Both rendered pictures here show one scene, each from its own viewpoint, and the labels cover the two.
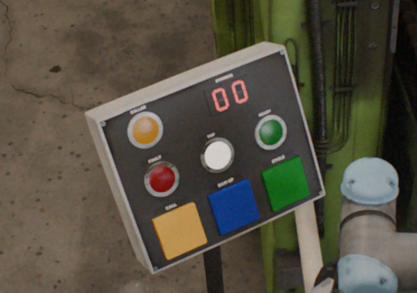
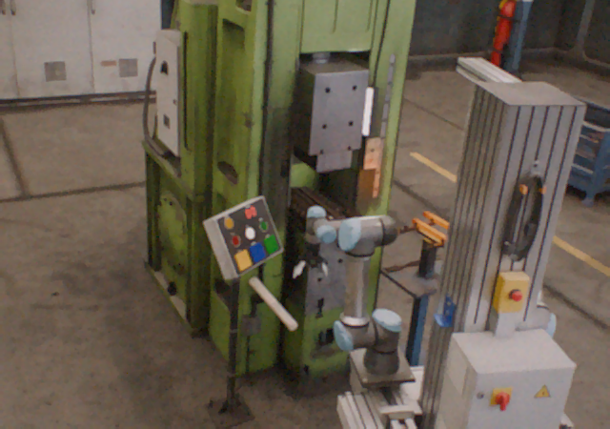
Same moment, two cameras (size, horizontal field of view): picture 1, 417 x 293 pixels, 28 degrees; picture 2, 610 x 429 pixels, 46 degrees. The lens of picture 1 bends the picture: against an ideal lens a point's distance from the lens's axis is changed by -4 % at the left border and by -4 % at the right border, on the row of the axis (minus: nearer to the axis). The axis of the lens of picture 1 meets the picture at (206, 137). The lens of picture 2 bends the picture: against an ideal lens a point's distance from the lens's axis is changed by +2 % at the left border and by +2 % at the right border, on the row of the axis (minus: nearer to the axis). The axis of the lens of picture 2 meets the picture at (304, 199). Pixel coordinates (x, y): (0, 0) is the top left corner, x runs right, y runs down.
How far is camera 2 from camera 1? 2.13 m
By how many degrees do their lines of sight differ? 33
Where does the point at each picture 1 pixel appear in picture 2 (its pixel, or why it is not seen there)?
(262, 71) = (258, 204)
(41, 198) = (80, 352)
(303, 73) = not seen: hidden behind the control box
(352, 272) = (322, 229)
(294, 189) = (274, 246)
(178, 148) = (238, 230)
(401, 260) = (335, 226)
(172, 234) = (241, 260)
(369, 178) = (316, 210)
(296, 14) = (255, 193)
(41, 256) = (94, 376)
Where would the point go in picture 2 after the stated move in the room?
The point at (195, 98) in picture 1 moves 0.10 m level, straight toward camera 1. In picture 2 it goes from (241, 213) to (251, 222)
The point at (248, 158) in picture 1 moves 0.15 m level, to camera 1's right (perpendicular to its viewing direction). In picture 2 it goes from (258, 234) to (286, 229)
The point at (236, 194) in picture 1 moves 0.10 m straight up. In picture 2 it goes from (257, 247) to (258, 227)
